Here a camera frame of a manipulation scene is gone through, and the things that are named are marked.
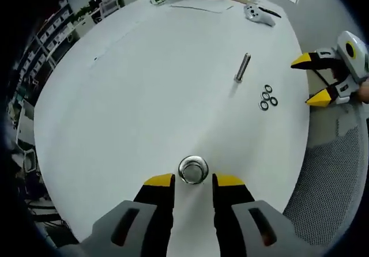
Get grey mesh office chair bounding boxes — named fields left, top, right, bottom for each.
left=282, top=101, right=367, bottom=246

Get white paper sheet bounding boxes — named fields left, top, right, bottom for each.
left=170, top=0, right=234, bottom=13

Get person's right hand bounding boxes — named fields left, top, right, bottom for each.
left=356, top=80, right=369, bottom=102

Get white handheld controller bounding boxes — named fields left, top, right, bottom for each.
left=243, top=3, right=276, bottom=27

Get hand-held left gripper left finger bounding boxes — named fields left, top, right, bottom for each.
left=80, top=173, right=176, bottom=257

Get large steel washer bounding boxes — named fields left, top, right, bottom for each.
left=178, top=155, right=209, bottom=183

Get black pen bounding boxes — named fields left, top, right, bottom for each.
left=258, top=6, right=282, bottom=18

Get white shelf with storage bins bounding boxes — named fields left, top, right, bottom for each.
left=11, top=0, right=78, bottom=102

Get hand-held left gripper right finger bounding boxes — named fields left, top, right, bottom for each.
left=212, top=172, right=312, bottom=257

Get small threaded steel stud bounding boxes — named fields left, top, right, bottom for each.
left=234, top=52, right=251, bottom=82

